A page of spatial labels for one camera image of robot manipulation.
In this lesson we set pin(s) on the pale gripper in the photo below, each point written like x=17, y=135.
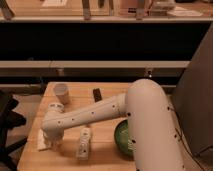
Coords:
x=53, y=144

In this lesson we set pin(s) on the white rectangular sponge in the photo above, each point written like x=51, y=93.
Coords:
x=42, y=144

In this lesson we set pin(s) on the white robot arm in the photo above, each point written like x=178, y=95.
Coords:
x=150, y=122

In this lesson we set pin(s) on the green ceramic bowl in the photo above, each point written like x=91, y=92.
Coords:
x=122, y=140

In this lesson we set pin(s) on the white squeeze bottle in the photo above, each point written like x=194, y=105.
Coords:
x=84, y=144

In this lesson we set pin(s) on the black office chair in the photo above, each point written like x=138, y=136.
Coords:
x=8, y=120

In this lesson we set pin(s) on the white paper cup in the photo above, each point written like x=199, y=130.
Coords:
x=61, y=91

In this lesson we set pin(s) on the black rectangular block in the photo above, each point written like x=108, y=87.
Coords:
x=97, y=95

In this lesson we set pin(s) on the dark cabinet right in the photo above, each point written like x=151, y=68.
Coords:
x=193, y=99

